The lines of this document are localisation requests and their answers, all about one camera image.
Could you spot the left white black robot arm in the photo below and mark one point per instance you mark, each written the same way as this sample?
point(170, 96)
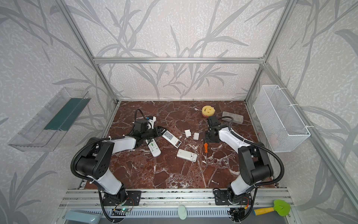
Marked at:
point(92, 161)

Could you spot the clear plastic box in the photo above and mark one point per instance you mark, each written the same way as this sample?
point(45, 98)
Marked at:
point(235, 118)

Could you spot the green yellow toy spatula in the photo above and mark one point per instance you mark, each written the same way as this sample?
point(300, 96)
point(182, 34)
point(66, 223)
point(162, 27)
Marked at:
point(280, 206)

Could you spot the light blue tray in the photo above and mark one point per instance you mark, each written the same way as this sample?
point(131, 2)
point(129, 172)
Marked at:
point(83, 217)

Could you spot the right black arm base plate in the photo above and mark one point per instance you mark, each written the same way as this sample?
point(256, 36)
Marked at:
point(228, 197)

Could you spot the white wire basket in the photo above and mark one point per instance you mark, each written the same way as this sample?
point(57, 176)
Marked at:
point(283, 127)

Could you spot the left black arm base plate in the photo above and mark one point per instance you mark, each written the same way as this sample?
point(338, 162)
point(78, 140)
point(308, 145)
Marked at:
point(131, 198)

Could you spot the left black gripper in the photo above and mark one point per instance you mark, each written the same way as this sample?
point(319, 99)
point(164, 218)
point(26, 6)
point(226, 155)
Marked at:
point(156, 131)

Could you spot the white remote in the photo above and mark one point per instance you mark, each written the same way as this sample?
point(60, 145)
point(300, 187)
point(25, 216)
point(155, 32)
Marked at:
point(171, 139)
point(153, 147)
point(186, 155)

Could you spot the clear plastic wall shelf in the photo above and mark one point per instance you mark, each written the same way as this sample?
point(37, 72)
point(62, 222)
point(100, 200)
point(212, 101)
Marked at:
point(46, 130)

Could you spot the small circuit board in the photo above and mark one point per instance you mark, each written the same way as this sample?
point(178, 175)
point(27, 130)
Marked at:
point(121, 211)

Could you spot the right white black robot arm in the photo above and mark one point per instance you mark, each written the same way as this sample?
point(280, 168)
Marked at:
point(254, 162)

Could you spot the yellow smiley sponge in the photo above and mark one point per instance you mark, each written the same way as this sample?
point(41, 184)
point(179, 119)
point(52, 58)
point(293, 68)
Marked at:
point(208, 111)

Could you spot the pale green oval object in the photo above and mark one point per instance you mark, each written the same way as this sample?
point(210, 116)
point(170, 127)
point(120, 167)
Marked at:
point(182, 212)

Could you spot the orange handled screwdriver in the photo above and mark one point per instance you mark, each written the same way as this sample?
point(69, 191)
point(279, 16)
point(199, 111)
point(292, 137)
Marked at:
point(206, 151)

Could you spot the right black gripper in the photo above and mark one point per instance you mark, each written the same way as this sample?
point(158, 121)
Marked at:
point(212, 123)

